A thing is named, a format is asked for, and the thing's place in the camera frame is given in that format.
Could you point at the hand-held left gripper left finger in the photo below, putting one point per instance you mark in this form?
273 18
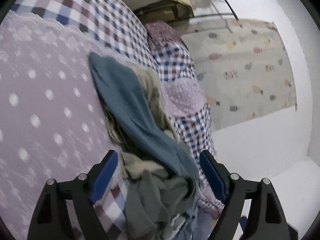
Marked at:
105 175

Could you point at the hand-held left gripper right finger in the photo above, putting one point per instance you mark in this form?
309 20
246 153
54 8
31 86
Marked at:
213 177

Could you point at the teal sweater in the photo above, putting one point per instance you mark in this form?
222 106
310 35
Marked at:
130 110

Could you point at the grey green trousers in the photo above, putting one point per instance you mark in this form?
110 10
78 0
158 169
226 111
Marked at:
155 100

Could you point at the black clothes rack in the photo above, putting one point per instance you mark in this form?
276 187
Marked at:
226 1

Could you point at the light blue garment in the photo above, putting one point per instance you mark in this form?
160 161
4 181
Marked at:
202 227

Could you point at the patterned beige rug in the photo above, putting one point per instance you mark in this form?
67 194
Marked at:
240 75

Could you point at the checkered bed sheet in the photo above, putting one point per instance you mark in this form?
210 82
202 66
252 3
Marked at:
37 92

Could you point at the cardboard box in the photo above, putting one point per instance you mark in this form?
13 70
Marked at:
165 10

